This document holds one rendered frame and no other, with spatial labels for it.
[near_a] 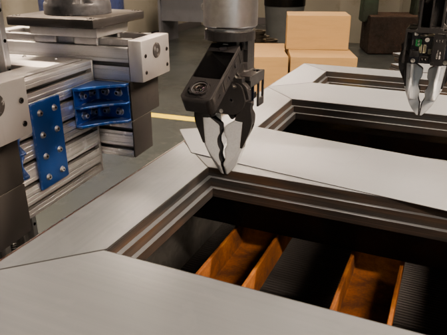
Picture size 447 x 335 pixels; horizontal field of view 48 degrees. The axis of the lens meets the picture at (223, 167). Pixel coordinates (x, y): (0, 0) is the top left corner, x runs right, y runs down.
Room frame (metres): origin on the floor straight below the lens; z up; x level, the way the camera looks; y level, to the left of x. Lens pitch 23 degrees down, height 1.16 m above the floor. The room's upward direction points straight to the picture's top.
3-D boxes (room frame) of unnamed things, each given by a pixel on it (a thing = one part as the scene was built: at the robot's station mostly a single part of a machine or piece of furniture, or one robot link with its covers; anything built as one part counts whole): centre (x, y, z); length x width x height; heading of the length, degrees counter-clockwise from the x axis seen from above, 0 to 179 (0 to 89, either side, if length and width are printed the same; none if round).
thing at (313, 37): (4.43, -0.55, 0.35); 1.26 x 0.96 x 0.71; 76
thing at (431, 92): (0.83, -0.35, 0.95); 0.06 x 0.03 x 0.09; 156
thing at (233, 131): (0.72, -0.02, 0.90); 0.06 x 0.03 x 0.09; 156
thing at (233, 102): (0.73, -0.01, 1.00); 0.09 x 0.08 x 0.12; 156
